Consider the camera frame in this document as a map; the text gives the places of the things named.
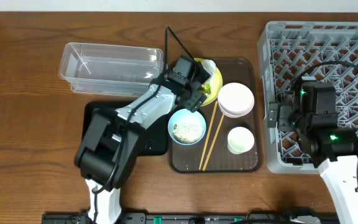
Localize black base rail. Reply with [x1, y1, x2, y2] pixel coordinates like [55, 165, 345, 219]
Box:
[40, 207, 341, 224]

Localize yellow green snack wrapper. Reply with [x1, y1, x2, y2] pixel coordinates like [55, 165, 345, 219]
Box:
[198, 83, 211, 95]

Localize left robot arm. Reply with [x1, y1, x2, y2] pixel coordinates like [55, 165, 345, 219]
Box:
[74, 56, 217, 223]

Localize clear plastic waste bin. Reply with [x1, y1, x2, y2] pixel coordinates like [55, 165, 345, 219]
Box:
[59, 42, 163, 97]

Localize black waste tray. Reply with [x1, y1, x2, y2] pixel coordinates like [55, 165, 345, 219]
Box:
[81, 100, 169, 156]

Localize pink white bowl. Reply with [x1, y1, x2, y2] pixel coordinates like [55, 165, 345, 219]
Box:
[217, 83, 255, 118]

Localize rice food scraps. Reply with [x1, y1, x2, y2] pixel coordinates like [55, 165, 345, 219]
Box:
[173, 123, 203, 144]

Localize light blue bowl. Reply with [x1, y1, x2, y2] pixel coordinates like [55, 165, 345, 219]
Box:
[167, 109, 206, 146]

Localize small white cup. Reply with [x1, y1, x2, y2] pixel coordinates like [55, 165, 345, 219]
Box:
[227, 127, 255, 154]

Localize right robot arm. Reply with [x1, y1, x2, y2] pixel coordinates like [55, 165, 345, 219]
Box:
[267, 81, 358, 223]

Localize grey dishwasher rack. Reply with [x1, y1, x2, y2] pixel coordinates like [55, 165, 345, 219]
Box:
[257, 21, 358, 174]

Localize yellow plate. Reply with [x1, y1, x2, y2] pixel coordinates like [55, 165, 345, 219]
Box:
[195, 58, 223, 106]

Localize white napkin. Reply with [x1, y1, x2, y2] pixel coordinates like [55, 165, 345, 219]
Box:
[201, 59, 216, 86]

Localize right wooden chopstick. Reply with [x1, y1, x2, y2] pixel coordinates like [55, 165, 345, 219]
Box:
[203, 114, 225, 171]

